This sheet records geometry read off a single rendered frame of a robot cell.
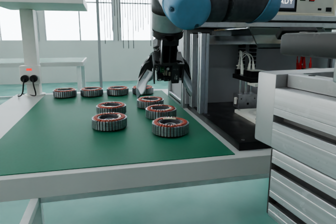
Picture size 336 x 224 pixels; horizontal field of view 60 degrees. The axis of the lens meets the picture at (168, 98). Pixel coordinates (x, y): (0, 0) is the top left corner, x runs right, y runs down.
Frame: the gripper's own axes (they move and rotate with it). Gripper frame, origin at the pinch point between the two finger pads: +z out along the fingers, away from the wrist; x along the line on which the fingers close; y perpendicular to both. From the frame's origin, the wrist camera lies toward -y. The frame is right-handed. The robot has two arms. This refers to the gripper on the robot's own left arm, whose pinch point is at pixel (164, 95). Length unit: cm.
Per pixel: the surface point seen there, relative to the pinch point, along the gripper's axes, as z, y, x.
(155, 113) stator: 18.0, -14.4, -0.8
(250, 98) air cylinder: 17.6, -20.8, 36.0
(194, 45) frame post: 1.4, -33.2, 15.1
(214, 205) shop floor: 115, -40, 40
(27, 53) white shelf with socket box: 22, -70, -59
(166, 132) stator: 11.1, 2.9, 0.8
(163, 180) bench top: 9.0, 21.2, -2.2
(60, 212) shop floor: 116, -44, -54
